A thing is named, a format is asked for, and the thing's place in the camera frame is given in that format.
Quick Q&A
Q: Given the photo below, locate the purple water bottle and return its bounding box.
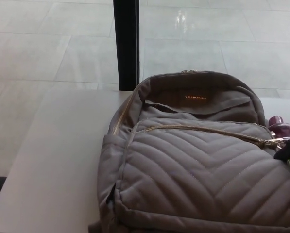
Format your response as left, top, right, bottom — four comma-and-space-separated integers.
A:
268, 116, 290, 139

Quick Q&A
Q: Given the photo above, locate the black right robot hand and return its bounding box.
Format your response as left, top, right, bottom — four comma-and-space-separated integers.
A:
273, 137, 290, 162

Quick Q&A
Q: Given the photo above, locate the grey quilted backpack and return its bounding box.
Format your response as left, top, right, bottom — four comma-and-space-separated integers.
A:
87, 69, 290, 233

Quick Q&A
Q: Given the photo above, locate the black window frame post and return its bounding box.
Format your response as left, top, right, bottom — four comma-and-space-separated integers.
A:
112, 0, 142, 92

